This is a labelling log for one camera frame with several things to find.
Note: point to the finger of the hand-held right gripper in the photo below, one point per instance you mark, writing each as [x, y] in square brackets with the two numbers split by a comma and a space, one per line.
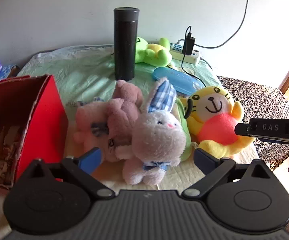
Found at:
[243, 129]

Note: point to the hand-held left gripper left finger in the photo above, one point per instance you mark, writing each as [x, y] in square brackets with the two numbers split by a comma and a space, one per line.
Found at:
[92, 158]

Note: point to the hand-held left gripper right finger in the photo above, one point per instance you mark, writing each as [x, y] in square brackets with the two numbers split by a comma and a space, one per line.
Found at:
[204, 160]

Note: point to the green plush toy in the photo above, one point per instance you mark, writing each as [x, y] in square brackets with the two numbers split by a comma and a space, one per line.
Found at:
[187, 140]

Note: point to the yellow tiger plush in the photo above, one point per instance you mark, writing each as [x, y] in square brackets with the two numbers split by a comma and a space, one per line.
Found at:
[214, 105]

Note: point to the white rabbit plush plaid ears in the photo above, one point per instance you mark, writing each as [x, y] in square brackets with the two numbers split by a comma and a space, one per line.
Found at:
[157, 140]

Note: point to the red cardboard box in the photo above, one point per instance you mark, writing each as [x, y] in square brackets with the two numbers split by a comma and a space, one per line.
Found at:
[47, 120]

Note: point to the pink bear plush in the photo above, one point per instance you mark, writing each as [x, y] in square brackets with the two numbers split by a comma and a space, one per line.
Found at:
[119, 105]

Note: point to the brown patterned cloth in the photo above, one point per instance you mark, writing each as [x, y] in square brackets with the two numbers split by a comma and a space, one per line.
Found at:
[259, 100]

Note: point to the white power strip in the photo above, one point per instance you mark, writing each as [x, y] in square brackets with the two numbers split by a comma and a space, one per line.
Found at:
[192, 58]

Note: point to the light green bed sheet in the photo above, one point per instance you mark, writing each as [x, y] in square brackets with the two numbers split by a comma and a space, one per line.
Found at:
[84, 67]

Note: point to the green frog plush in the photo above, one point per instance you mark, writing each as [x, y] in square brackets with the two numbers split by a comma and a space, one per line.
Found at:
[154, 55]

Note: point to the black thermos bottle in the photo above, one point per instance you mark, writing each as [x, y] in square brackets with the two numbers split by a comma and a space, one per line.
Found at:
[124, 45]

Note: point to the blue checked cloth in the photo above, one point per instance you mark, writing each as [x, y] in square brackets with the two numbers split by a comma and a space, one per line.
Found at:
[7, 71]

